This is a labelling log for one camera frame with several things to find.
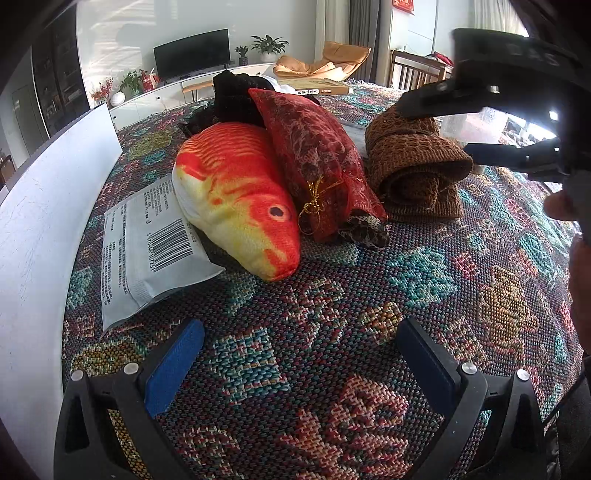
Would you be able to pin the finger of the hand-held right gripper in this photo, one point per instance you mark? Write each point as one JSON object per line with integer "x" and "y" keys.
{"x": 438, "y": 99}
{"x": 508, "y": 154}

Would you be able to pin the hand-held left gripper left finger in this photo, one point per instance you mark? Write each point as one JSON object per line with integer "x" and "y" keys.
{"x": 175, "y": 364}

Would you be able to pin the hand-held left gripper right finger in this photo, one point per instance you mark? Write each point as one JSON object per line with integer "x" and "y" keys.
{"x": 425, "y": 360}

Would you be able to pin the brown knitted scarf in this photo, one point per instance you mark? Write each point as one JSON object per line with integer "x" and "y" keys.
{"x": 415, "y": 157}

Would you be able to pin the red mesh pouch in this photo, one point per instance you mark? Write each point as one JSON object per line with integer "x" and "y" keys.
{"x": 304, "y": 138}

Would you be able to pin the orange fish plush pillow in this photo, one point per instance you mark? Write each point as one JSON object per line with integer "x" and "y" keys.
{"x": 231, "y": 184}

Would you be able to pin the black fuzzy scarf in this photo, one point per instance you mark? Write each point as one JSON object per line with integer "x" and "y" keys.
{"x": 235, "y": 99}

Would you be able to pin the person's right forearm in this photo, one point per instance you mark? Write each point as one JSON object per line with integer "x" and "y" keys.
{"x": 581, "y": 295}

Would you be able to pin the person's right hand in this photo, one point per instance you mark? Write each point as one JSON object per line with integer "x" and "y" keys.
{"x": 561, "y": 206}

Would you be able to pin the red cloth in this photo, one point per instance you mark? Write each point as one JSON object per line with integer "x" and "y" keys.
{"x": 444, "y": 58}

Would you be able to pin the wooden chair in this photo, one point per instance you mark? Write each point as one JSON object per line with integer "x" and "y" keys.
{"x": 406, "y": 69}

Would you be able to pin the grey curtain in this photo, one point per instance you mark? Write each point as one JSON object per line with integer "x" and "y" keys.
{"x": 364, "y": 27}

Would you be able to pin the orange lounge chair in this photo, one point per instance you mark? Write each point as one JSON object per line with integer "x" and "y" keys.
{"x": 337, "y": 57}

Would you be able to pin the white barcode packet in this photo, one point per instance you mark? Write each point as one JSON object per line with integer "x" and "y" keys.
{"x": 138, "y": 249}

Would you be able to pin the flat yellow box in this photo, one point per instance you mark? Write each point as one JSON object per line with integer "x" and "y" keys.
{"x": 314, "y": 85}

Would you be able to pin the patterned woven blanket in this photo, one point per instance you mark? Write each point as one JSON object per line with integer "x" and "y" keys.
{"x": 323, "y": 286}

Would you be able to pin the leopard print cloth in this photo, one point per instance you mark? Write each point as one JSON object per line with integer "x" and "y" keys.
{"x": 367, "y": 233}

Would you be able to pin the large potted plant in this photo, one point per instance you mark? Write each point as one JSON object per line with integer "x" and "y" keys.
{"x": 269, "y": 46}

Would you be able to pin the white board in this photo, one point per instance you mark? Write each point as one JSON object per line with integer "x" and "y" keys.
{"x": 41, "y": 230}

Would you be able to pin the small potted plant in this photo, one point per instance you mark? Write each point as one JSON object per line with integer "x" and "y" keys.
{"x": 242, "y": 54}

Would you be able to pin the wooden bench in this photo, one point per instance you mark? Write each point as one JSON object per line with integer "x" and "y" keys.
{"x": 198, "y": 86}

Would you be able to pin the black television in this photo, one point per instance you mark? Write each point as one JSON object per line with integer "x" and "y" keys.
{"x": 191, "y": 57}

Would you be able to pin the small wooden furniture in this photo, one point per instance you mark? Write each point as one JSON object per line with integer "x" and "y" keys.
{"x": 5, "y": 170}

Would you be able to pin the white tv cabinet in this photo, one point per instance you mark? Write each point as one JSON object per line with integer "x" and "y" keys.
{"x": 147, "y": 104}

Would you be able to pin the white vase with red flowers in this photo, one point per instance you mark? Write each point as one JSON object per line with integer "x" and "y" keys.
{"x": 117, "y": 98}

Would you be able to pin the red gift box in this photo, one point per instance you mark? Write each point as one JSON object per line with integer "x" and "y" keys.
{"x": 150, "y": 82}

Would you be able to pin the leafy green plant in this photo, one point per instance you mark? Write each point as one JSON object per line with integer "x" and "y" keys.
{"x": 131, "y": 82}

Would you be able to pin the dark cabinet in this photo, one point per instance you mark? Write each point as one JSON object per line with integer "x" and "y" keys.
{"x": 60, "y": 69}

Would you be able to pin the red wall decoration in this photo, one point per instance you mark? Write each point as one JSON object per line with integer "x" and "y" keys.
{"x": 404, "y": 4}

